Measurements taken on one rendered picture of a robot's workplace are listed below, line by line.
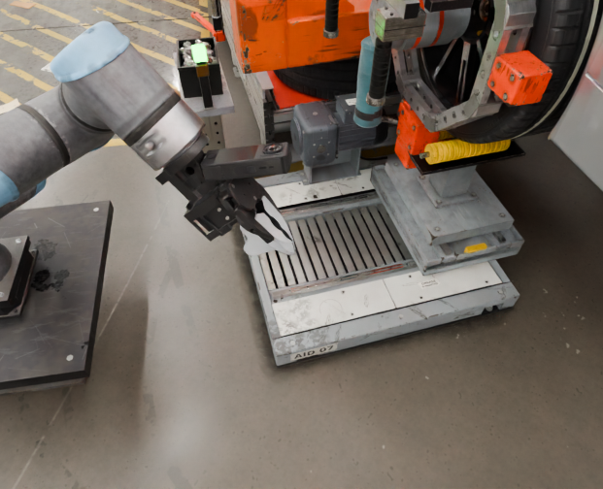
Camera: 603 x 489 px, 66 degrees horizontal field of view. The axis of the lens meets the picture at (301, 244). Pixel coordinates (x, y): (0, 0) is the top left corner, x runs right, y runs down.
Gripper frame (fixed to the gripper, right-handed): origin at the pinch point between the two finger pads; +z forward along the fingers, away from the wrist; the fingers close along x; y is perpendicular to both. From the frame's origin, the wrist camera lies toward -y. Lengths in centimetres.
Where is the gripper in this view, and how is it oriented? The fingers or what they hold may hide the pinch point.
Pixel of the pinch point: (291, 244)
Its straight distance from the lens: 67.4
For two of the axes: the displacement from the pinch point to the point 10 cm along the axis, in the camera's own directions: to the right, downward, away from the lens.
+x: -1.2, 6.0, -7.9
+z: 6.3, 6.7, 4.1
